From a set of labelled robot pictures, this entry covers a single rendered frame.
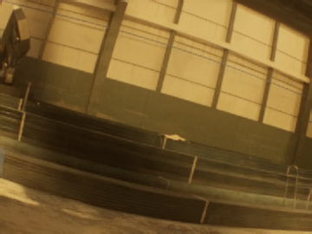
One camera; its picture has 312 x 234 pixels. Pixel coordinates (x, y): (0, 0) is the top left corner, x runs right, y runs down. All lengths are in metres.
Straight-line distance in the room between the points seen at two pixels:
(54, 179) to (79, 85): 8.18
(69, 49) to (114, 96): 1.53
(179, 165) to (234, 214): 1.18
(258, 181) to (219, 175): 0.48
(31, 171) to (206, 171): 2.10
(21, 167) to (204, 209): 1.25
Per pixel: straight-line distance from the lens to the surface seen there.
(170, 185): 4.13
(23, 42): 5.85
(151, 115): 11.55
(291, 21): 1.82
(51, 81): 10.86
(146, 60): 11.66
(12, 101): 4.59
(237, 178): 4.72
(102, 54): 10.96
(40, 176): 2.89
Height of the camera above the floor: 0.49
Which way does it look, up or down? 3 degrees up
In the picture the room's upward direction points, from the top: 14 degrees clockwise
